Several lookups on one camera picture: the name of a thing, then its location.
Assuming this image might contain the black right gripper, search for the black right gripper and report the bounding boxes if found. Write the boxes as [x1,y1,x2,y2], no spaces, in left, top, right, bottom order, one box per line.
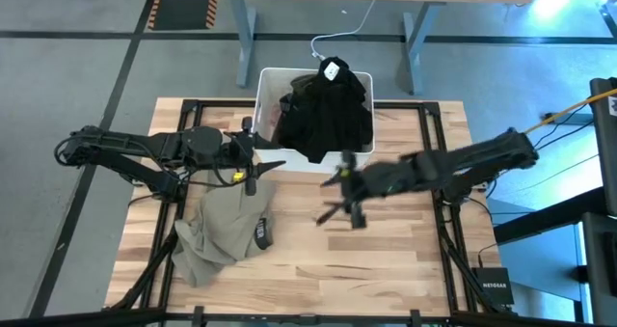
[314,150,394,231]

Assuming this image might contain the yellow cable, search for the yellow cable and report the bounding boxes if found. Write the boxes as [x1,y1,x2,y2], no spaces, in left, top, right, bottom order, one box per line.
[524,88,617,135]

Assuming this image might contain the khaki garment with black waistband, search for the khaki garment with black waistband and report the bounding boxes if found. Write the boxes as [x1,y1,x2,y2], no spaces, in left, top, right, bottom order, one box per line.
[171,168,279,288]

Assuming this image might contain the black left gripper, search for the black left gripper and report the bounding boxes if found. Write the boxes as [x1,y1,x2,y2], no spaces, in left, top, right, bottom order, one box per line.
[211,116,287,197]

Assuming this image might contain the black support beam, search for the black support beam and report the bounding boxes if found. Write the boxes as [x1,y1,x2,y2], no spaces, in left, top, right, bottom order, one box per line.
[493,186,606,246]

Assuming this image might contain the black equipment cabinet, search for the black equipment cabinet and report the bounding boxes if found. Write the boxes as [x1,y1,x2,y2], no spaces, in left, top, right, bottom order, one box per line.
[580,76,617,326]

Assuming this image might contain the white cable with plug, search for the white cable with plug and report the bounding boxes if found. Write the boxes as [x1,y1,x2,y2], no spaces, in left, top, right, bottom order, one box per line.
[309,0,377,63]

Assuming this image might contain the grey desk leg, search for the grey desk leg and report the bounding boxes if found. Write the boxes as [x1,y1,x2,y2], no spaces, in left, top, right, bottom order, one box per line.
[402,1,447,97]
[228,0,257,89]

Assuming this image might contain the black hazard-striped floor mat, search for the black hazard-striped floor mat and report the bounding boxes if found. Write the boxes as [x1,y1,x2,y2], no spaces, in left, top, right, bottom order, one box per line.
[146,0,220,32]

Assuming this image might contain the black Netgear network switch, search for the black Netgear network switch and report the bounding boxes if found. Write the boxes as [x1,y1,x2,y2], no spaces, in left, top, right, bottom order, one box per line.
[470,266,516,307]

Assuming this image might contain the black garment with white label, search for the black garment with white label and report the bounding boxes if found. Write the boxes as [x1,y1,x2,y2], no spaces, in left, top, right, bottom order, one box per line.
[277,55,375,165]

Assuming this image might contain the black aluminium table frame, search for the black aluminium table frame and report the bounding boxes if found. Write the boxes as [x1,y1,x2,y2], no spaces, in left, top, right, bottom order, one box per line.
[0,97,617,327]

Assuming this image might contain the white plastic storage bin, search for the white plastic storage bin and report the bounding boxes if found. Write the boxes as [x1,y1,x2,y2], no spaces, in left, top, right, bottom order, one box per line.
[252,66,377,175]

